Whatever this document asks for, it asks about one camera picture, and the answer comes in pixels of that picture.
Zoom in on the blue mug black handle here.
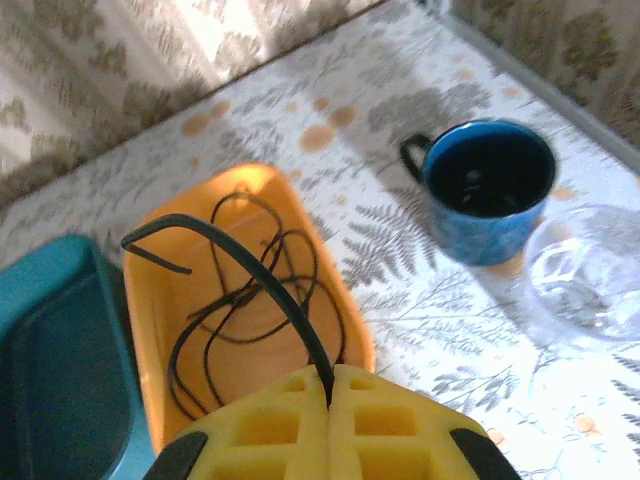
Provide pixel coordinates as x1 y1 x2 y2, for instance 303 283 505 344
398 119 558 267

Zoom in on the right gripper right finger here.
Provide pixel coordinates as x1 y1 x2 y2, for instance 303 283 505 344
329 363 521 480

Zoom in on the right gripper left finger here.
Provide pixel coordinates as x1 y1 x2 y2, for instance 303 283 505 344
154 363 334 480

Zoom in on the orange plastic bin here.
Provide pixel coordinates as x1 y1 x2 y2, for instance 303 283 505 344
122 162 376 454

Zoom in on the teal plastic bin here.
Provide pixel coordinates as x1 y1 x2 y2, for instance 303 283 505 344
0 234 156 480

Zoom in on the clear plastic cup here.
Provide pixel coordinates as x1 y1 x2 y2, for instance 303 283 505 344
524 203 640 344

